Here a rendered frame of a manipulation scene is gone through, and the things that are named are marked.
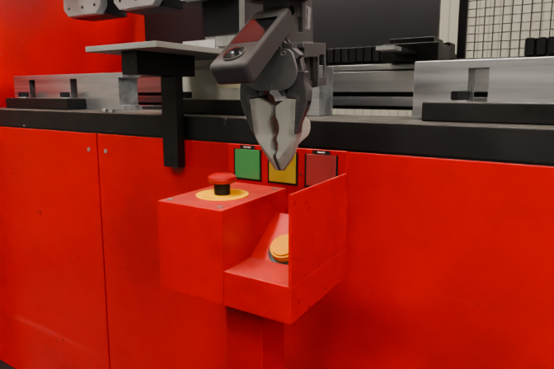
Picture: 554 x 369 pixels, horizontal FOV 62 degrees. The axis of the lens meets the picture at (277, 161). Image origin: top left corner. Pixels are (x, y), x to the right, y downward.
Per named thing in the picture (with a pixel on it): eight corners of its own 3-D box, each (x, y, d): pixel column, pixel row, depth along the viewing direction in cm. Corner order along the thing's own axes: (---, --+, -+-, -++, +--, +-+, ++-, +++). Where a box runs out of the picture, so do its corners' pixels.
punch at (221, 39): (203, 46, 102) (202, 2, 101) (208, 47, 104) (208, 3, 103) (239, 44, 97) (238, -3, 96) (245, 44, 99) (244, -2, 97)
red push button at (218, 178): (201, 200, 63) (200, 174, 62) (219, 194, 66) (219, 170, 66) (225, 203, 61) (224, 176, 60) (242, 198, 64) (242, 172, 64)
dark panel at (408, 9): (147, 97, 187) (143, -17, 180) (151, 97, 188) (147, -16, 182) (434, 100, 127) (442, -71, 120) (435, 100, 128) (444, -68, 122)
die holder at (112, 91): (15, 107, 143) (12, 76, 141) (34, 106, 148) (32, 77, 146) (124, 110, 116) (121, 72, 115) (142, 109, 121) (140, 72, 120)
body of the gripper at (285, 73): (329, 91, 58) (326, -11, 56) (297, 96, 51) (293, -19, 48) (276, 91, 62) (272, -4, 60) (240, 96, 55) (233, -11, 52)
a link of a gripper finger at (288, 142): (319, 164, 59) (317, 91, 57) (298, 175, 54) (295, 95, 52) (298, 161, 61) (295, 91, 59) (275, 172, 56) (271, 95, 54)
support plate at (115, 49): (85, 52, 82) (85, 46, 82) (188, 61, 104) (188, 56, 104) (156, 47, 73) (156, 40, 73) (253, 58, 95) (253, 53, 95)
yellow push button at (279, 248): (269, 263, 60) (264, 253, 59) (281, 241, 62) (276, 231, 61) (295, 269, 58) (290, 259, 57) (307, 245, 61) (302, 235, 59)
